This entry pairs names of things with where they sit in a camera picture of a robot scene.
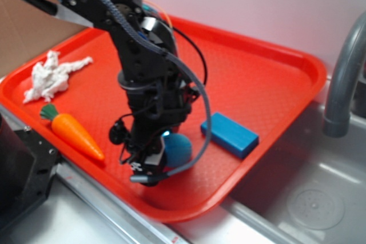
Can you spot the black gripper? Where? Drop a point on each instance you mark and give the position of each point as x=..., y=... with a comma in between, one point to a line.
x=157, y=109

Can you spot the blue ball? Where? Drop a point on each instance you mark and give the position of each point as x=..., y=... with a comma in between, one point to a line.
x=178, y=150

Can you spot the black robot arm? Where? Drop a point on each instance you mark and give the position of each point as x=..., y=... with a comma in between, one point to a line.
x=145, y=44

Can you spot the blue rectangular block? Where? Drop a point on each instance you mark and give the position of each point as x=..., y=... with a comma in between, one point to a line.
x=232, y=136

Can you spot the orange toy carrot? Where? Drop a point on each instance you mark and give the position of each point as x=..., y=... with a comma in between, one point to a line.
x=68, y=129

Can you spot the red plastic tray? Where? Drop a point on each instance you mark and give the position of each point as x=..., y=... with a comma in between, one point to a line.
x=262, y=86

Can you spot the crumpled white paper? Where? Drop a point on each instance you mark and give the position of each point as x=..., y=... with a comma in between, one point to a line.
x=51, y=77

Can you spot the round sink drain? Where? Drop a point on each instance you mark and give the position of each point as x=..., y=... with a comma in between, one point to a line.
x=315, y=209

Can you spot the grey faucet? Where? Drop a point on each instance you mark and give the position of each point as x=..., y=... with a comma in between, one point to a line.
x=345, y=77

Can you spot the brown cardboard box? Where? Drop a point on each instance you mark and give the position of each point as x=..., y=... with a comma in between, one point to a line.
x=26, y=32

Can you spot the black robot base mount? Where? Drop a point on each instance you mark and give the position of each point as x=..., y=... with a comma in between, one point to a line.
x=28, y=164

